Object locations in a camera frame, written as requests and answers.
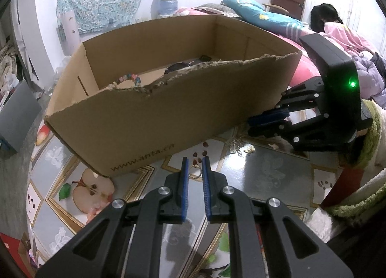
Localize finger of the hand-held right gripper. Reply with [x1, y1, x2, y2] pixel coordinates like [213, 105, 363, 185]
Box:
[248, 77, 326, 126]
[247, 113, 324, 149]

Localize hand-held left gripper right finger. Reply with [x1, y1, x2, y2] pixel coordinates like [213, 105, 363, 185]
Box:
[201, 156, 355, 278]

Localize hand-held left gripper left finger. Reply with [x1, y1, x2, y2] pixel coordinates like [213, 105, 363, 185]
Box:
[34, 157, 190, 278]

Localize gold ring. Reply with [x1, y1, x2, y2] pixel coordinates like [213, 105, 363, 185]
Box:
[188, 166, 204, 180]

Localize brown cardboard box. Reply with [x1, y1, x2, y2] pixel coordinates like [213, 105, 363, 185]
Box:
[44, 14, 303, 177]

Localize pink digital watch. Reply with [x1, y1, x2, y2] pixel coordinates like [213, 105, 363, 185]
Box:
[164, 54, 213, 76]

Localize multicolour bead bracelet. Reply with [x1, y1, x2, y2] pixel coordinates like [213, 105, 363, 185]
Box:
[107, 73, 142, 90]

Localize person's right forearm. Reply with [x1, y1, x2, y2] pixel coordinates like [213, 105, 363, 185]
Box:
[342, 98, 386, 173]

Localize lilac quilt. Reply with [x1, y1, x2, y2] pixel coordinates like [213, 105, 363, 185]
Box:
[353, 50, 386, 100]

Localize fruit print tablecloth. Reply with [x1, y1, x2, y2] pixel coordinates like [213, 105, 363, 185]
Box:
[27, 124, 347, 278]

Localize dark red wooden panel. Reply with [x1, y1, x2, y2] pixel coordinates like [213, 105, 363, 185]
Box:
[320, 160, 364, 208]

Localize teal pillow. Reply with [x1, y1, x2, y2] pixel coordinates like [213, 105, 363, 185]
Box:
[221, 0, 310, 35]

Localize wooden chair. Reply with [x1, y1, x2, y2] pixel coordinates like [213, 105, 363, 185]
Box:
[262, 3, 290, 14]

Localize brown patterned pillow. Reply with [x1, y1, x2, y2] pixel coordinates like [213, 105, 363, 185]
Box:
[193, 3, 242, 18]

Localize blue water jug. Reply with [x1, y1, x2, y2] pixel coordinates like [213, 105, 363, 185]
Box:
[157, 0, 179, 19]

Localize white plastic bag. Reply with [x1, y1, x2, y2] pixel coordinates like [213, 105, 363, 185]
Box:
[54, 55, 73, 75]

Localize red gift bag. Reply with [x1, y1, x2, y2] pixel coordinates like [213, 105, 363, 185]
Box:
[0, 232, 32, 278]

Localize grey box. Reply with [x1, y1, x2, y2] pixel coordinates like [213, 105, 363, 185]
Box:
[0, 80, 42, 152]

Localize white floral tube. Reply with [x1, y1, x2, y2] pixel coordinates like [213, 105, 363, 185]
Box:
[57, 11, 79, 58]

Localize pile of clothes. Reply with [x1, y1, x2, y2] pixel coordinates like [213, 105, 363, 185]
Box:
[0, 37, 21, 91]

